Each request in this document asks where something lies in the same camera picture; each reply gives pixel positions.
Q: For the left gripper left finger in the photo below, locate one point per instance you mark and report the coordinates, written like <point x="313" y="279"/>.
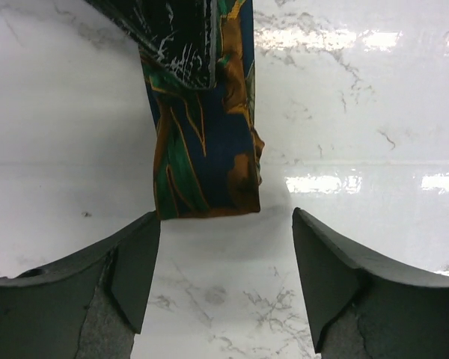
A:
<point x="90" y="304"/>

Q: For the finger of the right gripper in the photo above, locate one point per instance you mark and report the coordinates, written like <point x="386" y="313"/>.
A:
<point x="180" y="36"/>

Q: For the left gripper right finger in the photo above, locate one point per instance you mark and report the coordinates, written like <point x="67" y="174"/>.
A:
<point x="362" y="304"/>

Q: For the floral brown green tie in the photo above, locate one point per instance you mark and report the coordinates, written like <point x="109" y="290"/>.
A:
<point x="207" y="156"/>

